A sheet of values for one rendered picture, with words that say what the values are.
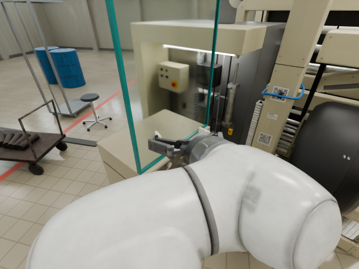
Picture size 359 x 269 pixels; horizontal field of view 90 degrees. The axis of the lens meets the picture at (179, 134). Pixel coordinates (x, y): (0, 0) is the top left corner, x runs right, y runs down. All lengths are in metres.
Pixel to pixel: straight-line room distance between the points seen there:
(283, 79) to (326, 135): 0.32
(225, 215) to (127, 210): 0.09
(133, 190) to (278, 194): 0.13
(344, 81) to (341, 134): 0.50
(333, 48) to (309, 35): 0.29
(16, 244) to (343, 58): 2.95
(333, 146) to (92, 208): 0.96
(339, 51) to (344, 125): 0.41
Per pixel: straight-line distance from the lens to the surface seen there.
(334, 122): 1.06
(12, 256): 2.53
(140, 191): 0.19
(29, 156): 3.07
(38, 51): 6.77
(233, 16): 1.49
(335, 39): 1.29
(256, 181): 0.19
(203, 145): 0.31
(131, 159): 0.92
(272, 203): 0.18
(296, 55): 1.05
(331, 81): 1.47
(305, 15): 1.04
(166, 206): 0.18
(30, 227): 2.64
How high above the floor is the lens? 1.87
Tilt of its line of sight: 34 degrees down
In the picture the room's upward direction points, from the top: straight up
